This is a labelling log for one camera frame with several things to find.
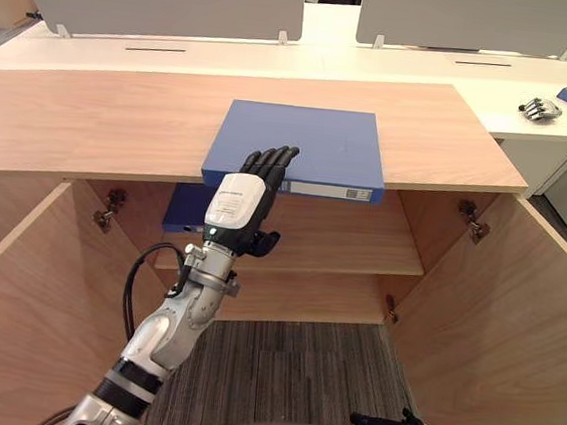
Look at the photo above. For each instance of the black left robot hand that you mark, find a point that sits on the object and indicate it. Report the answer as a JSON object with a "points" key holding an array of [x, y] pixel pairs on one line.
{"points": [[236, 203]]}

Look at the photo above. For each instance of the blue folder with spine label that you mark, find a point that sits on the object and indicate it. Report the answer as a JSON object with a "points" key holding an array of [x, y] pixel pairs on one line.
{"points": [[315, 140]]}

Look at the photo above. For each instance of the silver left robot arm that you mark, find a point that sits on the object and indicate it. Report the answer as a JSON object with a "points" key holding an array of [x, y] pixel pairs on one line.
{"points": [[177, 323]]}

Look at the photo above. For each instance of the blue folder with metal clip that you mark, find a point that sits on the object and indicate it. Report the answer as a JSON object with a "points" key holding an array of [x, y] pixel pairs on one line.
{"points": [[186, 208]]}

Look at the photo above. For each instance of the wooden cabinet shelf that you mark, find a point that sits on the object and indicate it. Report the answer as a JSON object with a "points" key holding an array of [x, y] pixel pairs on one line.
{"points": [[340, 248]]}

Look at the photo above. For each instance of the metal door hinge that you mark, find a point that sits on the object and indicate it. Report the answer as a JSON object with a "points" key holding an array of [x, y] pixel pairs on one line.
{"points": [[474, 222], [108, 210], [391, 309]]}

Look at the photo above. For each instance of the wooden office cabinet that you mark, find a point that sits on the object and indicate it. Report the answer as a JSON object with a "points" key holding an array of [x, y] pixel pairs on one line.
{"points": [[122, 111]]}

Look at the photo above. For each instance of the wooden cabinet door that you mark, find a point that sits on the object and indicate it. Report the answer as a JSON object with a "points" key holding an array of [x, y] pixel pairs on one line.
{"points": [[504, 319], [18, 307]]}

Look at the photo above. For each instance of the white office desk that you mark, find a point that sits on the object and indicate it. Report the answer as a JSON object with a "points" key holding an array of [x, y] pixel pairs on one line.
{"points": [[358, 61]]}

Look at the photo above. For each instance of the spare silver robot hand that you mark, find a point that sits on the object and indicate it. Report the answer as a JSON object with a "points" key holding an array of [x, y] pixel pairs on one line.
{"points": [[540, 109]]}

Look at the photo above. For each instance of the white desk pedestal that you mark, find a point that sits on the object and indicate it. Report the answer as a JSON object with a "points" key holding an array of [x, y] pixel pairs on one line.
{"points": [[563, 174]]}

